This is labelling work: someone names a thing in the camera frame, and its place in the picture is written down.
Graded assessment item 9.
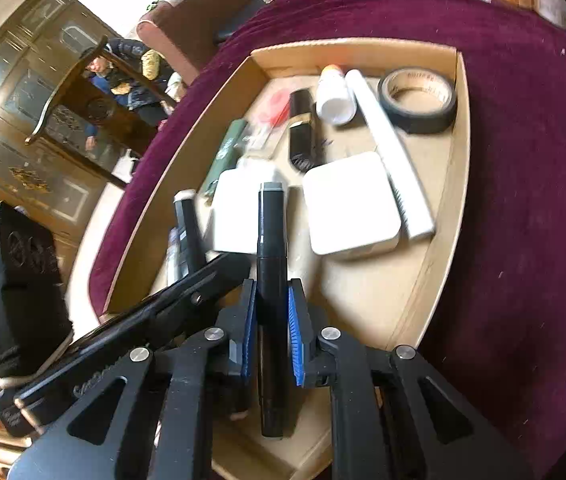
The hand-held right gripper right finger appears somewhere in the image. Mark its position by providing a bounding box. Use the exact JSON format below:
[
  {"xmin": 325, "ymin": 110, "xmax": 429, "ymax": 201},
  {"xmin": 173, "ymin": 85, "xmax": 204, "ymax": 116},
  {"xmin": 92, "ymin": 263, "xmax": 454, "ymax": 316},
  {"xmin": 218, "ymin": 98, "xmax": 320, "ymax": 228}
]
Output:
[{"xmin": 287, "ymin": 277, "xmax": 534, "ymax": 480}]

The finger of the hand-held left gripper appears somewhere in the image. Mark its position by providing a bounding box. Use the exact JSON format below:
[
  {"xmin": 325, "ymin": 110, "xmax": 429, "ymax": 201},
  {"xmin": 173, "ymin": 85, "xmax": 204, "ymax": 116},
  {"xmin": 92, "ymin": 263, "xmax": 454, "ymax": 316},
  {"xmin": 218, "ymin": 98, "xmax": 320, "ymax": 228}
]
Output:
[{"xmin": 0, "ymin": 252, "xmax": 254, "ymax": 438}]

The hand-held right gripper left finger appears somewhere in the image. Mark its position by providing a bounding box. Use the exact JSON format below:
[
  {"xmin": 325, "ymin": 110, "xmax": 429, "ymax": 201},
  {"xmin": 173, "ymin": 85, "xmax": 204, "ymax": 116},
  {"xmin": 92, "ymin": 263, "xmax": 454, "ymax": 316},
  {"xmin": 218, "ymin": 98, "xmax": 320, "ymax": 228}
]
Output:
[{"xmin": 8, "ymin": 277, "xmax": 259, "ymax": 480}]

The shallow cardboard box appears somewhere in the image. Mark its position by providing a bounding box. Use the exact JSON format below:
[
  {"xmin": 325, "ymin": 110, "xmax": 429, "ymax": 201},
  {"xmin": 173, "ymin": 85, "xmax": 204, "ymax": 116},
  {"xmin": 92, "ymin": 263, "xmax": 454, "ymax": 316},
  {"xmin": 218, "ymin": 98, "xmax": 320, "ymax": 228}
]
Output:
[{"xmin": 98, "ymin": 35, "xmax": 471, "ymax": 480}]

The black marker with grey end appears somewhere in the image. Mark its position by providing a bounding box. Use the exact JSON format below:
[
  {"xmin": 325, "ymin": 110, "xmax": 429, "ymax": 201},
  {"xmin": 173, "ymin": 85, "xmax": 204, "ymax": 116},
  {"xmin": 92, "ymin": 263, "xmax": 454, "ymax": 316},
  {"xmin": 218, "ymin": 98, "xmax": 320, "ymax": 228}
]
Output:
[{"xmin": 255, "ymin": 182, "xmax": 298, "ymax": 438}]

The white square box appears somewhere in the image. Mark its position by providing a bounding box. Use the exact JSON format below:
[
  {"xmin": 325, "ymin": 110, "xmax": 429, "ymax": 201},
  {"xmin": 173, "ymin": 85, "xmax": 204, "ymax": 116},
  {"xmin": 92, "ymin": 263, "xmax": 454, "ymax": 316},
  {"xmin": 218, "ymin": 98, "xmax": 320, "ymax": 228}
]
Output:
[
  {"xmin": 302, "ymin": 151, "xmax": 404, "ymax": 261},
  {"xmin": 205, "ymin": 157, "xmax": 291, "ymax": 256}
]

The black case with gold band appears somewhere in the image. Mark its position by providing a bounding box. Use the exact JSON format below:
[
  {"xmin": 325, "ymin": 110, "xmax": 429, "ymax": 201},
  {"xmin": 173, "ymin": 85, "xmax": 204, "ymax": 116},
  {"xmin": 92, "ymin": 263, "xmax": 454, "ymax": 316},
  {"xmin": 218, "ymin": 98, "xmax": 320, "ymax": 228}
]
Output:
[{"xmin": 288, "ymin": 88, "xmax": 326, "ymax": 173}]

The white bottle with orange cap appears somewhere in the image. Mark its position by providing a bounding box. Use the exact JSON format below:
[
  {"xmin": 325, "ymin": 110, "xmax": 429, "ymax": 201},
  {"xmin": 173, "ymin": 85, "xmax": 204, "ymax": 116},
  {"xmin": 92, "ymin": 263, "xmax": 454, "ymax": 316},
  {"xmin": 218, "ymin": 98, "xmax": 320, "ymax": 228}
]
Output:
[{"xmin": 315, "ymin": 64, "xmax": 356, "ymax": 125}]

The dark wooden cabinet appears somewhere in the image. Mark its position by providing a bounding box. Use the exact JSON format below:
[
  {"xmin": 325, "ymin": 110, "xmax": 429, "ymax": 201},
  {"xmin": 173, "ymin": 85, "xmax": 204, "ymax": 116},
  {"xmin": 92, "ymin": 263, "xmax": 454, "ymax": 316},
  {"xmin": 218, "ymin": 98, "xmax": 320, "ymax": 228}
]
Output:
[{"xmin": 0, "ymin": 0, "xmax": 129, "ymax": 461}]

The green packet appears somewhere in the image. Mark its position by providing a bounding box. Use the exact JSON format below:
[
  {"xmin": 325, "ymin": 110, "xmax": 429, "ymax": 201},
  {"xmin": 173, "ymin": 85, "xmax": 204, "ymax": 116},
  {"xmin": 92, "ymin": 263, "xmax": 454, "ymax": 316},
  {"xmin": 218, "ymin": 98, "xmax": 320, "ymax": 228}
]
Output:
[{"xmin": 199, "ymin": 119, "xmax": 250, "ymax": 198}]

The dark wooden chair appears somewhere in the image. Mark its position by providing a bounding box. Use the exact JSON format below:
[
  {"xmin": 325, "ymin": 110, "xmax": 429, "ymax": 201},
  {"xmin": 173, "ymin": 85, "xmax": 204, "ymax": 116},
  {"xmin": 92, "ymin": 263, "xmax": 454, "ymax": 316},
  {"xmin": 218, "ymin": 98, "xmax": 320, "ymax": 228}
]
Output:
[{"xmin": 24, "ymin": 35, "xmax": 184, "ymax": 191}]

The clear packet with red item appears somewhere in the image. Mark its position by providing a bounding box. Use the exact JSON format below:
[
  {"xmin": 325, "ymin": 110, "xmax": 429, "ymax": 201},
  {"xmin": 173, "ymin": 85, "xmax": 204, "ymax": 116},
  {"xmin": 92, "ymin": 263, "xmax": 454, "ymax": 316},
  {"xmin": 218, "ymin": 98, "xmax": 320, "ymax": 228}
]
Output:
[{"xmin": 243, "ymin": 87, "xmax": 294, "ymax": 153}]

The black tape roll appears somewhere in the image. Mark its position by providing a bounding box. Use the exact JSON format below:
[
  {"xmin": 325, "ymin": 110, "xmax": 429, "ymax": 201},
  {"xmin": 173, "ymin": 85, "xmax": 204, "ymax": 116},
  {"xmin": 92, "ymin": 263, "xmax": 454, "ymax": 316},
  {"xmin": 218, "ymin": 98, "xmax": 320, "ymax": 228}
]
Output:
[{"xmin": 378, "ymin": 67, "xmax": 458, "ymax": 136}]

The maroon tablecloth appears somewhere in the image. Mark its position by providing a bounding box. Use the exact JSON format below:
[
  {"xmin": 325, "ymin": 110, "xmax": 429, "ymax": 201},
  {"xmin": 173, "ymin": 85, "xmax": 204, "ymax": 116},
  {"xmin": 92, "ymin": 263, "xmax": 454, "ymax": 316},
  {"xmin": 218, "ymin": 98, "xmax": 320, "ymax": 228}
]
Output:
[{"xmin": 88, "ymin": 0, "xmax": 566, "ymax": 480}]

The maroon armchair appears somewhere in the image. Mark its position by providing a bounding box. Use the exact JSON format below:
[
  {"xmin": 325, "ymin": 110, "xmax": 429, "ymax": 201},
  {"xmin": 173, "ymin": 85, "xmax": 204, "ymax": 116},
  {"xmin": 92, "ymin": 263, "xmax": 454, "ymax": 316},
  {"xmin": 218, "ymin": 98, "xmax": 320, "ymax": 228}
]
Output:
[{"xmin": 136, "ymin": 0, "xmax": 264, "ymax": 86}]

